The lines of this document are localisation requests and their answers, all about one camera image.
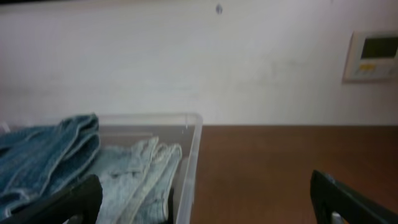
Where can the light blue jeans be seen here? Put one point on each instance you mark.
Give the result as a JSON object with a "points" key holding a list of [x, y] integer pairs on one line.
{"points": [[136, 181]]}

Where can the white wall control panel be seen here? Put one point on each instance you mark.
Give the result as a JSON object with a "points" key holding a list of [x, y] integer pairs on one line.
{"points": [[371, 57]]}

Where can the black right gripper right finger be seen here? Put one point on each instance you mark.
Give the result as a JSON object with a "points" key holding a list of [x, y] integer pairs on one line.
{"points": [[335, 202]]}

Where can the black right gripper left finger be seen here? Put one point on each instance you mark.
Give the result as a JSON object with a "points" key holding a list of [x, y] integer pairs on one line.
{"points": [[79, 203]]}

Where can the clear plastic storage container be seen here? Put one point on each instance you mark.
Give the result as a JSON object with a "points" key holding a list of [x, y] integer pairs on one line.
{"points": [[183, 129]]}

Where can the dark blue jeans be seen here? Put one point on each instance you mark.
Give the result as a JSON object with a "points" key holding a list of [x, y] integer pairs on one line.
{"points": [[38, 161]]}

